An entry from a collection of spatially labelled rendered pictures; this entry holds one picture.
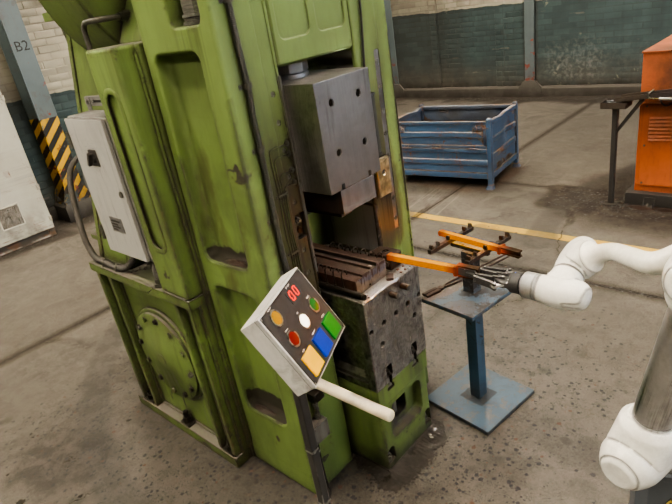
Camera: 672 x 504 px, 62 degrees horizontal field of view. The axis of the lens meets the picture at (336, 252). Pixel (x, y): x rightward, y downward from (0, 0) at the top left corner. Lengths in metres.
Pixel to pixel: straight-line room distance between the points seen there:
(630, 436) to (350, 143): 1.29
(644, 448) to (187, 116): 1.81
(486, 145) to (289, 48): 3.94
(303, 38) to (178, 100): 0.52
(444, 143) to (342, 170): 3.97
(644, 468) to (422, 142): 4.80
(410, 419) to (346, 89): 1.56
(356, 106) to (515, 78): 8.12
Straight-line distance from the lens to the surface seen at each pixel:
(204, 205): 2.31
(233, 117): 1.91
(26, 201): 7.15
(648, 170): 5.39
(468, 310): 2.60
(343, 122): 2.07
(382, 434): 2.64
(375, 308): 2.27
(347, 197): 2.11
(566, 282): 1.87
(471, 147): 5.86
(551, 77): 9.90
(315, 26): 2.18
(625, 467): 1.73
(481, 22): 10.32
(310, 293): 1.92
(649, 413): 1.68
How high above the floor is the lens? 2.02
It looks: 24 degrees down
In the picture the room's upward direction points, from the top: 10 degrees counter-clockwise
